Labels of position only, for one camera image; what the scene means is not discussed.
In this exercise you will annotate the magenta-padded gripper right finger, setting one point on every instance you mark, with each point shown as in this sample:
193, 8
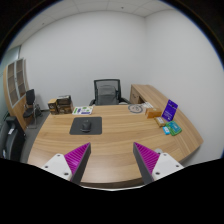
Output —
147, 158

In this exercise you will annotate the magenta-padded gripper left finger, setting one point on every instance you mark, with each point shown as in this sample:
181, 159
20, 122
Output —
77, 159

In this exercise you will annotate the black computer mouse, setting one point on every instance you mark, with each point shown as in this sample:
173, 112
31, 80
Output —
86, 125

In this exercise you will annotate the dark grey mouse pad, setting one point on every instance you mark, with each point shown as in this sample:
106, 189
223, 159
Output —
96, 128

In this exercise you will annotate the small blue box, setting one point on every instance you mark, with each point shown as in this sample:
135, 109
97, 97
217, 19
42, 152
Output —
166, 130

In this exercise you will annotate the small yellow box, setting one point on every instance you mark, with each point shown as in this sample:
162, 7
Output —
160, 121

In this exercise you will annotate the green box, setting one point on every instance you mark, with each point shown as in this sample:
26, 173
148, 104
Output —
174, 128

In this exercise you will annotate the orange-brown box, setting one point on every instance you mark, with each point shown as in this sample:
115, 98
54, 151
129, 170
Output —
153, 113

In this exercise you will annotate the white sticker sheet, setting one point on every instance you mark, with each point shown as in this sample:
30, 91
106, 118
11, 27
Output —
83, 110

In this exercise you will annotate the large brown cardboard box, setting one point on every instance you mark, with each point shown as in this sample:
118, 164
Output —
65, 108

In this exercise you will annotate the purple card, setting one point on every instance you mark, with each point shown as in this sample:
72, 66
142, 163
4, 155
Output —
170, 110

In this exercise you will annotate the small brown cardboard box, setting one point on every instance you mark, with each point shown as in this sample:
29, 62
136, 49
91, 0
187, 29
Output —
52, 106

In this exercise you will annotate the black box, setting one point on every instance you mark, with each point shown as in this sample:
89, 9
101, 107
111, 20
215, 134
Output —
64, 99

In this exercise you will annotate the wooden side desk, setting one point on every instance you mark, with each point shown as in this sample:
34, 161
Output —
146, 92

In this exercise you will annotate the black padded office chair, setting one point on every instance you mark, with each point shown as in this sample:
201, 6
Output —
10, 140

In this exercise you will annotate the grey backpack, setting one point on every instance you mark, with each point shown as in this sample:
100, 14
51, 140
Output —
107, 95

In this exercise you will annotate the small black chair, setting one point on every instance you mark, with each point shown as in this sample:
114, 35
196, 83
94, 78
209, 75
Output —
30, 97

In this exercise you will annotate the black mesh office chair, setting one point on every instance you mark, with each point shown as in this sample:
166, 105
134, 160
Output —
117, 86

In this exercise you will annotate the wooden shelf unit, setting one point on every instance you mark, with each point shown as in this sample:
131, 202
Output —
15, 90

